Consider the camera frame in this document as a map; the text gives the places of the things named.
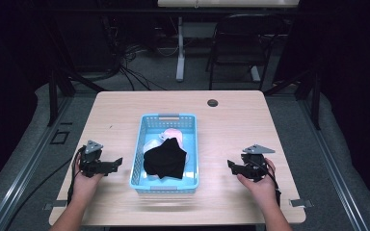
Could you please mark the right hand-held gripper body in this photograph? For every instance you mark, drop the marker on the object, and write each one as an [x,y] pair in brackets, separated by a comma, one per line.
[253,162]

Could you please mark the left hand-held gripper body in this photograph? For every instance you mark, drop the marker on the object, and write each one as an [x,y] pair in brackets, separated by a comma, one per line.
[91,159]

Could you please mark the white cloth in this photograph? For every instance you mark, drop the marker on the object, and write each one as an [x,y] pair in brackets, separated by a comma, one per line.
[150,145]

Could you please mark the black cloth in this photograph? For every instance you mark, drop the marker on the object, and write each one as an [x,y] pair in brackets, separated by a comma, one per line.
[165,160]

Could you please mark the blue plastic basket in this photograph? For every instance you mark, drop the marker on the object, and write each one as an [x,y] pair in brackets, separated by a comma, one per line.
[165,179]

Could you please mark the pink cloth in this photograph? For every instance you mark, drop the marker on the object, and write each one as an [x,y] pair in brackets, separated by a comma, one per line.
[174,132]

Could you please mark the person's left hand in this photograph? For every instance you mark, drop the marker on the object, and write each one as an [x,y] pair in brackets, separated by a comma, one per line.
[84,180]

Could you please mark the person's right hand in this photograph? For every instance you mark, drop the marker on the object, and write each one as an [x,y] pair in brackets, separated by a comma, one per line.
[259,187]

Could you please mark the black metal stand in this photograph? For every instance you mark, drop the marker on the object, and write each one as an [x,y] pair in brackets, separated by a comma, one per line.
[305,93]
[58,89]

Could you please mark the black folding chair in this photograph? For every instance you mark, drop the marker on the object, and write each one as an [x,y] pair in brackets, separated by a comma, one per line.
[237,48]

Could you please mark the white desk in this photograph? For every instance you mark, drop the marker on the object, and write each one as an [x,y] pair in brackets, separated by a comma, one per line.
[181,48]

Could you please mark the metal table bracket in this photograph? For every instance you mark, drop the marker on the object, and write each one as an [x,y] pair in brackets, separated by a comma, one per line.
[54,204]
[301,202]

